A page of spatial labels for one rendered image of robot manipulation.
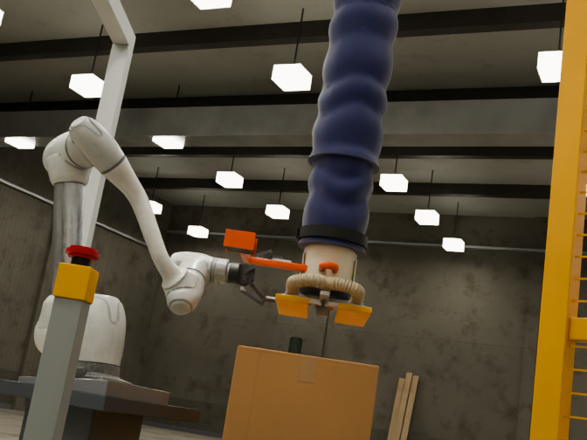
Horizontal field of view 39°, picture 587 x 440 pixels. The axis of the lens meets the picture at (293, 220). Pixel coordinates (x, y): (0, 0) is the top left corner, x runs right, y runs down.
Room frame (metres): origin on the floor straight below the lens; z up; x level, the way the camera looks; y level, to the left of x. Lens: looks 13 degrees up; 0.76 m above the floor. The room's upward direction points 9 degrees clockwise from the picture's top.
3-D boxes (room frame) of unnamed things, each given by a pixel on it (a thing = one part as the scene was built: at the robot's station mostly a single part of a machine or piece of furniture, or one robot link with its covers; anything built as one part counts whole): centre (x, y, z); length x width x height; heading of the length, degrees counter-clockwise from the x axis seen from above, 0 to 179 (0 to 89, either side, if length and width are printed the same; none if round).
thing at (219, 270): (2.91, 0.22, 1.23); 0.09 x 0.06 x 0.09; 177
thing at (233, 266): (2.90, 0.15, 1.23); 0.09 x 0.07 x 0.08; 87
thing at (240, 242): (2.34, 0.14, 1.23); 0.09 x 0.08 x 0.05; 87
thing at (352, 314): (2.62, -0.23, 1.13); 0.34 x 0.10 x 0.05; 177
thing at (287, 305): (2.63, -0.04, 1.13); 0.34 x 0.10 x 0.05; 177
